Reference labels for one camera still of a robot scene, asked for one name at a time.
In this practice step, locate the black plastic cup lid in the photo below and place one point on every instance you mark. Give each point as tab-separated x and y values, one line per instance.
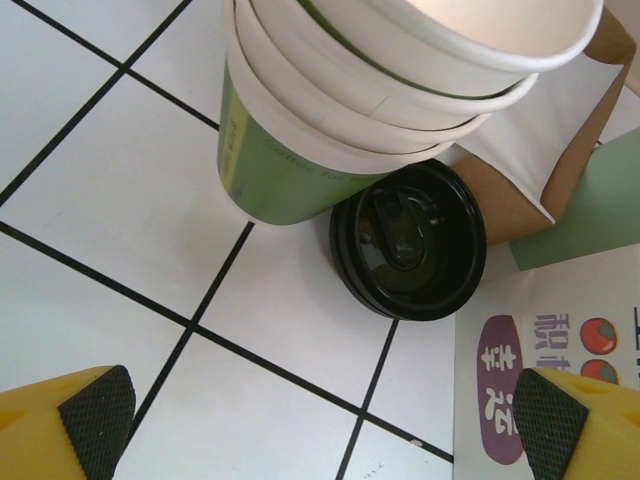
410	250

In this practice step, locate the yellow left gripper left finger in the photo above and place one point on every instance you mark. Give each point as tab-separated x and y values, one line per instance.
30	435

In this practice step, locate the white napkin stack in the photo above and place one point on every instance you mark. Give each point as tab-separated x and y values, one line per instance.
520	145

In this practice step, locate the green white paper cup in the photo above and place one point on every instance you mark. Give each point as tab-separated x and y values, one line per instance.
400	145
500	102
280	175
450	125
500	30

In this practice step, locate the white printed paper bag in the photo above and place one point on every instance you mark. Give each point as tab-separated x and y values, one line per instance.
500	350

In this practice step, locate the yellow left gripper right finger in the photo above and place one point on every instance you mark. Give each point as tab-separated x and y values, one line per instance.
615	440

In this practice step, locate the mint green straw canister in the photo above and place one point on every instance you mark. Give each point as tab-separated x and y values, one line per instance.
590	215

